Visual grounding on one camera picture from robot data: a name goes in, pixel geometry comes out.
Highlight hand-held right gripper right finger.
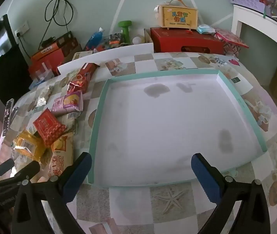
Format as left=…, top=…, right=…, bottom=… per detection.
left=191, top=152, right=274, bottom=234

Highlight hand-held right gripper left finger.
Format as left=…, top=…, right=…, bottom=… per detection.
left=11, top=152, right=92, bottom=234

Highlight yellow snack packet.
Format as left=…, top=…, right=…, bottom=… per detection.
left=12, top=130, right=47, bottom=164

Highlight red gold-patterned snack packet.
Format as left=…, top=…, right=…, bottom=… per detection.
left=33, top=108, right=67, bottom=148

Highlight teal-edged white shallow tray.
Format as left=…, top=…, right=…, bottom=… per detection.
left=87, top=69, right=267, bottom=188

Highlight pink snack packet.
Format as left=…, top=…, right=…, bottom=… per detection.
left=51, top=90, right=84, bottom=114

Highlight patterned checkered tablecloth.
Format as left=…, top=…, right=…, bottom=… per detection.
left=0, top=51, right=277, bottom=234

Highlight clear acrylic chair back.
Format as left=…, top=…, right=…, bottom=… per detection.
left=0, top=99, right=16, bottom=166

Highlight pale barcode snack packet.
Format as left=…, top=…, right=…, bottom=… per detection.
left=56, top=112, right=81, bottom=132

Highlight silver crinkled snack packet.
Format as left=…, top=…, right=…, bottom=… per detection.
left=36, top=93, right=47, bottom=107

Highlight light blue plastic item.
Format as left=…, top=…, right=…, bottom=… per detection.
left=29, top=79, right=44, bottom=89

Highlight black cabinet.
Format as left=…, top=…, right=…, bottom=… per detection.
left=0, top=44, right=30, bottom=99

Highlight clear plastic container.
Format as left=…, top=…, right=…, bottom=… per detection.
left=33, top=63, right=54, bottom=81

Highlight orange lidded box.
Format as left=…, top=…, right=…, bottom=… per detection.
left=28, top=41, right=66, bottom=80

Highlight printed flat carton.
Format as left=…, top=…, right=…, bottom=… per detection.
left=71, top=51, right=92, bottom=61

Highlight dark printed box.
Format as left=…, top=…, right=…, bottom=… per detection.
left=56, top=31, right=79, bottom=56

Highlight black screen panel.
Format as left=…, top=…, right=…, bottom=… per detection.
left=0, top=14, right=19, bottom=53

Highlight blue bottle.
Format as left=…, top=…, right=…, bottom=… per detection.
left=85, top=27, right=105, bottom=50

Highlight pile of colourful toys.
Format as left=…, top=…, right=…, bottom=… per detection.
left=102, top=32, right=129, bottom=48

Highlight large red box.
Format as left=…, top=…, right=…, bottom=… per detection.
left=144, top=27, right=226, bottom=54

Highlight pink patterned box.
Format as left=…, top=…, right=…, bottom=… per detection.
left=213, top=28, right=249, bottom=57

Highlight green dumbbell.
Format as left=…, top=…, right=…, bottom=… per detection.
left=118, top=20, right=133, bottom=43

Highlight light blue wipes pack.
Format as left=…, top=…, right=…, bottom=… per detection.
left=196, top=24, right=217, bottom=35

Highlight white wall socket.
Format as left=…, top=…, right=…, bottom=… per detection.
left=14, top=22, right=29, bottom=36

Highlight black hanging cables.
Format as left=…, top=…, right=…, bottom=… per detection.
left=40, top=0, right=75, bottom=50

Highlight yellow carry case with handle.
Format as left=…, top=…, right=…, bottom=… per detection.
left=154, top=0, right=199, bottom=31

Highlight white desk frame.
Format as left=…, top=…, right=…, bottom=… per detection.
left=231, top=4, right=277, bottom=61

